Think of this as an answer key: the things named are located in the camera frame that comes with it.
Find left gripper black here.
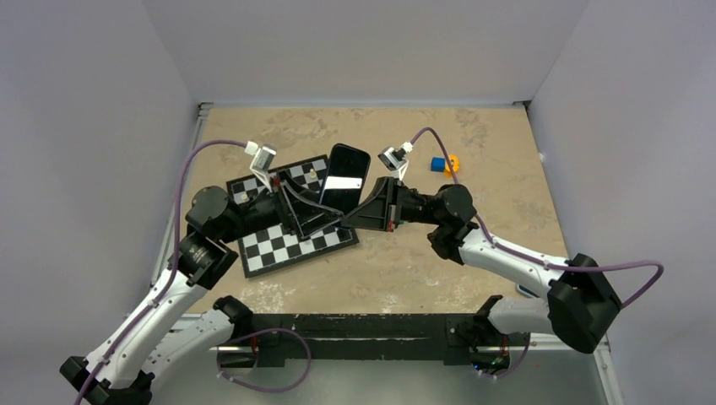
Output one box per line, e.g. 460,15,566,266
218,168,343,244

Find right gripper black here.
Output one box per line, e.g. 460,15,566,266
339,177,443,233

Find blue smartphone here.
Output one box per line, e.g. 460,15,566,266
319,143,372,213

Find black phone case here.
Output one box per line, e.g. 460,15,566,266
288,190,344,240

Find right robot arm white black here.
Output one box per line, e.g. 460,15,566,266
342,177,623,354

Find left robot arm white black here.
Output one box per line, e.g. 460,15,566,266
60,176,343,404

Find light blue cased phone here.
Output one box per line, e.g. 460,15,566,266
515,283,539,299

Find black white chessboard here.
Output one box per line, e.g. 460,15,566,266
237,154,359,278

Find blue cube block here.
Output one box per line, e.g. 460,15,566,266
430,157,446,172

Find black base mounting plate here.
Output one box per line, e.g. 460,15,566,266
212,312,529,369

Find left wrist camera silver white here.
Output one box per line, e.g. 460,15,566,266
244,141,277,192

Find orange ring block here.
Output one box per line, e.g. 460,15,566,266
443,154,460,177

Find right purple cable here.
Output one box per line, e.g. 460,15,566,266
410,127,665,381

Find purple cable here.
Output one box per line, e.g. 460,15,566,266
410,127,665,381
73,139,312,405

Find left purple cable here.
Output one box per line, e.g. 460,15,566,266
73,139,312,405

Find aluminium frame rail left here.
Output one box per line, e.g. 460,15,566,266
139,102,214,309

